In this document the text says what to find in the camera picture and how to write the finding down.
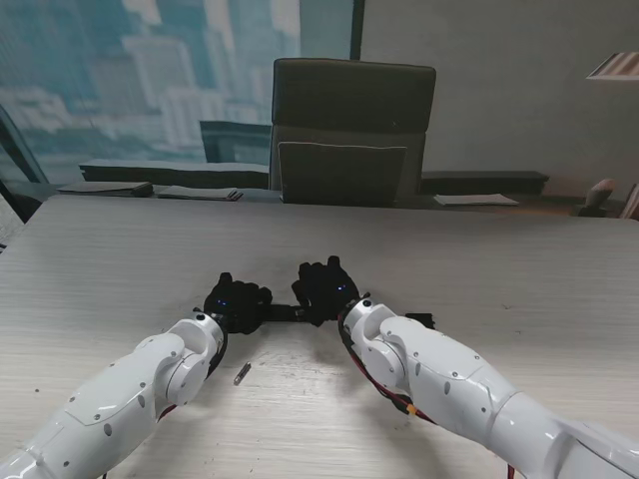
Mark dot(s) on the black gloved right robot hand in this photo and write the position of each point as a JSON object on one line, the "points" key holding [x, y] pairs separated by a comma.
{"points": [[324, 294]]}

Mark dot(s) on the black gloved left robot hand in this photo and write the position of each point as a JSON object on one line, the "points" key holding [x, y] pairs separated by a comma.
{"points": [[237, 304]]}

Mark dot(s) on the black remote control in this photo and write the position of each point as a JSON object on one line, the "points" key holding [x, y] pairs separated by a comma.
{"points": [[282, 312]]}

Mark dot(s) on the silver battery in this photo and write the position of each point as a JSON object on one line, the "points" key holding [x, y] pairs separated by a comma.
{"points": [[241, 373]]}

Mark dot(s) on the black battery cover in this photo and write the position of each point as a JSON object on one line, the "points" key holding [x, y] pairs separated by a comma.
{"points": [[422, 317]]}

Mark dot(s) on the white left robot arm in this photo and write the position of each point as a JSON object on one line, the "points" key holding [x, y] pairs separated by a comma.
{"points": [[125, 389]]}

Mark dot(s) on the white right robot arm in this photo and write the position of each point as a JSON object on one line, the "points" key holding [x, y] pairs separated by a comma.
{"points": [[449, 369]]}

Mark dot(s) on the grey paper stack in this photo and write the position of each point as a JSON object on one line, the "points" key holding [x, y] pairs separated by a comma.
{"points": [[199, 193]]}

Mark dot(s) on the long dark low bench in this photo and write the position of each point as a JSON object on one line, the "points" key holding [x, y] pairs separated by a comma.
{"points": [[175, 172]]}

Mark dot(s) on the dark grey folder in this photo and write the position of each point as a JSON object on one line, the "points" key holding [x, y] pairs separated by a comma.
{"points": [[105, 188]]}

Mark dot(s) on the white paper sheet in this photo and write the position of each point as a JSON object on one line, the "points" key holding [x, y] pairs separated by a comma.
{"points": [[474, 200]]}

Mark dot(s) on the dark office chair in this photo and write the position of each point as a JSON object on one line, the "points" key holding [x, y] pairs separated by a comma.
{"points": [[349, 110]]}

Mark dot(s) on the short dark low bench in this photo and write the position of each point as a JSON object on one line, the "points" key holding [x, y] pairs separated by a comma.
{"points": [[479, 182]]}

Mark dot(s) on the beige figurine ornament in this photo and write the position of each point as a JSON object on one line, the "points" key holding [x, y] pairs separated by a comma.
{"points": [[596, 197]]}

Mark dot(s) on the slanted dark window frame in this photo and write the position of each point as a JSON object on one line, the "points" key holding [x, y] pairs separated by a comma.
{"points": [[20, 159]]}

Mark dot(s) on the dark window frame post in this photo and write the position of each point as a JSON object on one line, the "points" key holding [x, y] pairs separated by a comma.
{"points": [[357, 30]]}

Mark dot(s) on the wooden frame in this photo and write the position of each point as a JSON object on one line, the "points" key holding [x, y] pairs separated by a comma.
{"points": [[631, 202]]}

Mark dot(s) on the wall shelf with books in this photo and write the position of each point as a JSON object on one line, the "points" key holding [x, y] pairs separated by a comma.
{"points": [[616, 66]]}

